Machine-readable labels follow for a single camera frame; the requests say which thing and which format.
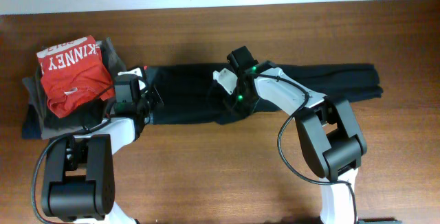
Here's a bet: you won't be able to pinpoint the black leggings with grey-red waistband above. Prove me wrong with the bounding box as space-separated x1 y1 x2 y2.
146 63 383 124

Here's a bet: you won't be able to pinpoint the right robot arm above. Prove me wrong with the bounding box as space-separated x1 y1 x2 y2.
212 47 367 223

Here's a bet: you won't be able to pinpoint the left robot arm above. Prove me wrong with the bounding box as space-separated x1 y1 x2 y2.
31 73 159 223

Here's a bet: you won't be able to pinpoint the black folded garment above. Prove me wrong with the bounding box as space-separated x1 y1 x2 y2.
43 100 107 130

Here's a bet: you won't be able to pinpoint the red folded t-shirt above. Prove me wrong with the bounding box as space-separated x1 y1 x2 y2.
36 36 115 118

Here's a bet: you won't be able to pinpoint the grey folded garment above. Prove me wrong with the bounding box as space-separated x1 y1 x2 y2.
21 37 128 140

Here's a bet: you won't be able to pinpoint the navy blue folded garment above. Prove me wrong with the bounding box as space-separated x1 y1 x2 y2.
21 104 42 139

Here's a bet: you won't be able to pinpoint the right black cable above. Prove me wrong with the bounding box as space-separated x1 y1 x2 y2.
254 74 358 224

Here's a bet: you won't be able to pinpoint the black cable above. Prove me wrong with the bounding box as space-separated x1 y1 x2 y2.
254 74 358 224
30 82 116 224

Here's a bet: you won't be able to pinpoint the left black cable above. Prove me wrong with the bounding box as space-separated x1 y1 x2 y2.
30 82 116 224

